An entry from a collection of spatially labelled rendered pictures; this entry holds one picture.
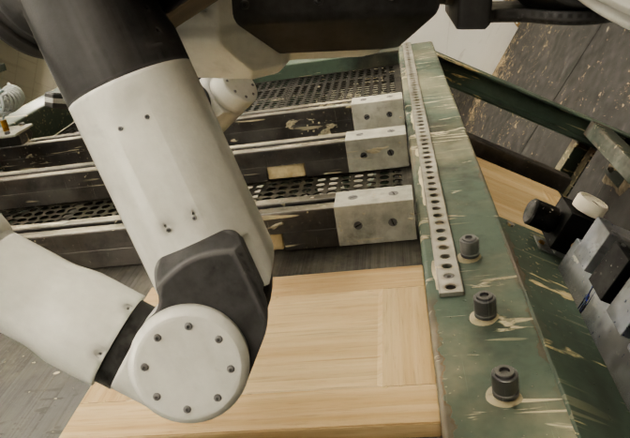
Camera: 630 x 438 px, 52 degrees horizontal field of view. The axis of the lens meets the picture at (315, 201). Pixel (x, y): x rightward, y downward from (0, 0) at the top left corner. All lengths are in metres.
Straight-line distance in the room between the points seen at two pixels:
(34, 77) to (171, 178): 6.86
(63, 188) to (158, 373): 1.12
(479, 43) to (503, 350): 4.05
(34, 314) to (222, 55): 0.26
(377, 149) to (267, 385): 0.68
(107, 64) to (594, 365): 0.55
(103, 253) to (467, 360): 0.67
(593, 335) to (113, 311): 0.52
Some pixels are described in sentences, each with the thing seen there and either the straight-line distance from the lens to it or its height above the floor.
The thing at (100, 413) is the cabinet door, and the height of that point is 1.21.
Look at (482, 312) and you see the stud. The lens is 0.74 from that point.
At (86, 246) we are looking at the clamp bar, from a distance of 1.15.
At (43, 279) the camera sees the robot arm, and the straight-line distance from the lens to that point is 0.48.
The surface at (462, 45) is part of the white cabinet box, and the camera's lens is 4.66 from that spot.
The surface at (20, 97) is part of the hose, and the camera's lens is 1.91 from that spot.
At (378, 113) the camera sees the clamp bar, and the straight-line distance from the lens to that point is 1.58.
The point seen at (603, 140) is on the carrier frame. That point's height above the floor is 0.18.
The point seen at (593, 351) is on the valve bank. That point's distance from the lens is 0.76.
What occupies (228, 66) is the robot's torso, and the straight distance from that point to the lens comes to 0.58.
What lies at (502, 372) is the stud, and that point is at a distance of 0.64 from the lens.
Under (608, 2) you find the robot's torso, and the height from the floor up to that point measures 0.92.
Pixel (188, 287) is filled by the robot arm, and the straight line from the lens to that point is 0.42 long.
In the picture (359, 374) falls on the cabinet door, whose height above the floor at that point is 0.96.
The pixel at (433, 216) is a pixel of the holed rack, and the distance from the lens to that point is 0.98.
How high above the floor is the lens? 1.13
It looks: 4 degrees down
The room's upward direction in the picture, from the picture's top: 68 degrees counter-clockwise
